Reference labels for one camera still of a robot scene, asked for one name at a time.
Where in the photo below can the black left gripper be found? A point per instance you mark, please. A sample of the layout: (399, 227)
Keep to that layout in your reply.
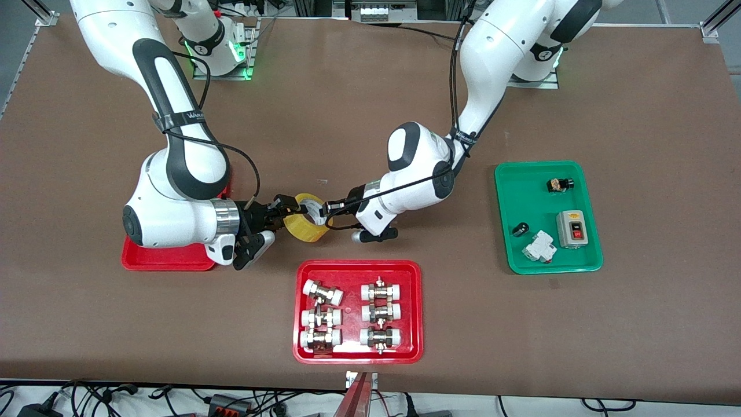
(349, 202)

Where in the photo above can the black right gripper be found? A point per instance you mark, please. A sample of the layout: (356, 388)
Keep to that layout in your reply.
(250, 218)

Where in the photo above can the yellow clear tape roll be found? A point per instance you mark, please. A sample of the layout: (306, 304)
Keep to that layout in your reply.
(307, 230)

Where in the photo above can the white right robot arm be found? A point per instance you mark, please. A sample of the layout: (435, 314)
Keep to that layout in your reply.
(173, 214)

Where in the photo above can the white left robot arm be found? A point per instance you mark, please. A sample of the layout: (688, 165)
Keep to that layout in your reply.
(498, 46)

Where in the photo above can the empty red plastic tray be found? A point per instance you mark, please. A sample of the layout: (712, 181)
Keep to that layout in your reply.
(162, 259)

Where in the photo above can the red tray with fittings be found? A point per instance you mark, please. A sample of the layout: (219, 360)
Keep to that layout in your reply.
(353, 347)

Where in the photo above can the green plastic tray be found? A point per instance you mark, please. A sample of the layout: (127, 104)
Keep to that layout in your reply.
(538, 266)

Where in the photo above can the white metal pipe fitting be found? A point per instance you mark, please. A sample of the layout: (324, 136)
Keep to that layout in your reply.
(381, 313)
(321, 317)
(380, 337)
(381, 291)
(319, 339)
(324, 293)

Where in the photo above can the black cylindrical capacitor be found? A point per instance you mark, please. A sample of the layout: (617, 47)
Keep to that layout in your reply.
(520, 229)

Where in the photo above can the red metal clamp bar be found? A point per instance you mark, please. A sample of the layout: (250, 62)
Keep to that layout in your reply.
(354, 399)

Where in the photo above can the black orange connector box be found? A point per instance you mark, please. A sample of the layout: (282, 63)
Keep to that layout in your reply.
(230, 405)

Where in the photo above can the white power strip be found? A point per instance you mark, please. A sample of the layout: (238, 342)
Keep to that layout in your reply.
(375, 13)

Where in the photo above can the white circuit breaker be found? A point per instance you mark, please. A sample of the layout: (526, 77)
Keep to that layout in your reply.
(539, 248)

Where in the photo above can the small black push-button component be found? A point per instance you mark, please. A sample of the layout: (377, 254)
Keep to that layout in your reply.
(560, 185)

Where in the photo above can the black power adapter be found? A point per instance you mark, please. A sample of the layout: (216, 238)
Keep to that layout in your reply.
(40, 410)

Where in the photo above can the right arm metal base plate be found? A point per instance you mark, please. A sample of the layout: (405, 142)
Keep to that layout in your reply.
(231, 76)

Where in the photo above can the white bracket plate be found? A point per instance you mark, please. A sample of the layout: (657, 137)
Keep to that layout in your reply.
(373, 379)

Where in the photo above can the grey push-button switch box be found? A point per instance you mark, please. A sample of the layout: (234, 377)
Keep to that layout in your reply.
(573, 230)

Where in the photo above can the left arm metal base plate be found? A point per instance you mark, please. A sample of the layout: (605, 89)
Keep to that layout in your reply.
(544, 86)

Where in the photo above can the aluminium frame post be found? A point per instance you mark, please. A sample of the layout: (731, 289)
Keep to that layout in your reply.
(718, 23)
(43, 13)

